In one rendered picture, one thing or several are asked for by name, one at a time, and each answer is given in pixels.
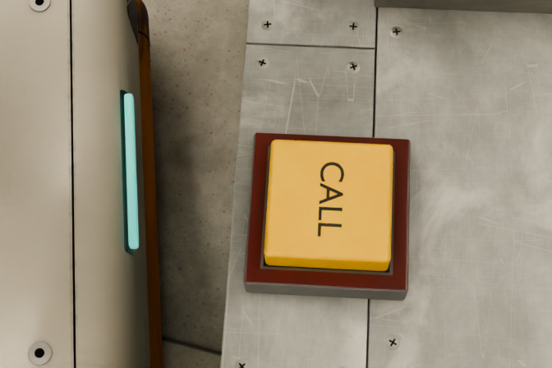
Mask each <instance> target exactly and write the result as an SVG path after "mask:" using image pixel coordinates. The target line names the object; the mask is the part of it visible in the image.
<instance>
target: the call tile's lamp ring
mask: <svg viewBox="0 0 552 368"><path fill-rule="evenodd" d="M273 140H307V141H325V142H343V143H362V144H380V145H391V146H392V147H393V152H395V185H394V226H393V275H379V274H348V273H332V272H315V271H299V270H283V269H261V268H260V257H261V245H262V232H263V220H264V208H265V184H266V172H267V159H268V147H269V146H271V143H272V141H273ZM408 171H409V140H401V139H383V138H365V137H346V136H310V135H292V134H273V133H256V134H255V154H254V166H253V178H252V189H251V211H250V222H249V234H248V246H247V257H246V280H245V281H246V282H247V283H277V284H293V285H310V286H326V287H341V288H373V289H388V290H404V291H406V290H407V223H408Z"/></svg>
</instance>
